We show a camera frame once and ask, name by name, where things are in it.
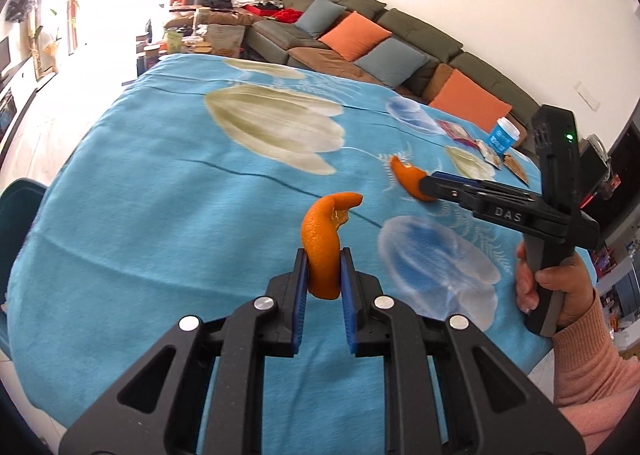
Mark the green potted plant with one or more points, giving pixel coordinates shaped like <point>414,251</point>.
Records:
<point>60,10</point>

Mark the television stand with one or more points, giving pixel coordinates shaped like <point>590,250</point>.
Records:
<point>12,100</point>

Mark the dark cabinet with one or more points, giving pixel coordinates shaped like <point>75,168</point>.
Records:
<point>620,185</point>

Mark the person's right hand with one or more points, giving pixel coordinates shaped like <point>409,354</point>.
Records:
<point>525,280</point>

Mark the olive green sofa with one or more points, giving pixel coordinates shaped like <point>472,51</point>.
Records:
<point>415,27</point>

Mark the orange cushion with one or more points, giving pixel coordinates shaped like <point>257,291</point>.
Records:
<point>470,97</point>
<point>355,35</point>

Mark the long curved orange peel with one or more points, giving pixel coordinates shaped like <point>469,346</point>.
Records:
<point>320,245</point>

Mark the blue floral blanket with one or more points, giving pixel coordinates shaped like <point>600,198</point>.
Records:
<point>150,235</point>

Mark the white snack packet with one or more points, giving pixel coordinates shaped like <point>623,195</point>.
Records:
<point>489,152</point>

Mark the large grey blue cushion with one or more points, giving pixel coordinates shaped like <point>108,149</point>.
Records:
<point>392,62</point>

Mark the green jar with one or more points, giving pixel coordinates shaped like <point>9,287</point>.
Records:
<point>173,41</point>

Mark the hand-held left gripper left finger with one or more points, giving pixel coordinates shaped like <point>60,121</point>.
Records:
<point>300,305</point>

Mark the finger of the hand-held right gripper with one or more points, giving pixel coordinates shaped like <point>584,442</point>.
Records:
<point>460,178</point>
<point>452,192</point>

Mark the small grey blue cushion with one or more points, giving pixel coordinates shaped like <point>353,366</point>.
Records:
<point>320,17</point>

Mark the blue paper cup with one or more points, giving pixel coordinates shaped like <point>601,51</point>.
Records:
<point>502,137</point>

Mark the short orange peel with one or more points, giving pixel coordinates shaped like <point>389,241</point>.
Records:
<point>407,180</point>

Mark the black bag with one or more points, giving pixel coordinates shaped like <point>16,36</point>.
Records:
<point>220,0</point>

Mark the person's right forearm pink sleeve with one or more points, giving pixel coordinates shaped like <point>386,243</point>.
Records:
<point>595,375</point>

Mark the white wall outlet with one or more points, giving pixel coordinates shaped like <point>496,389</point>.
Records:
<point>587,96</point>

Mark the red cloth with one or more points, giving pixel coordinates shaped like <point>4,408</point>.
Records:
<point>280,15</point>

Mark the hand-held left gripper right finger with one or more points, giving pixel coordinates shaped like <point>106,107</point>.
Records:
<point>348,305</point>

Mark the brown snack packet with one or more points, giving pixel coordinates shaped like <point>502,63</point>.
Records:
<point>515,167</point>

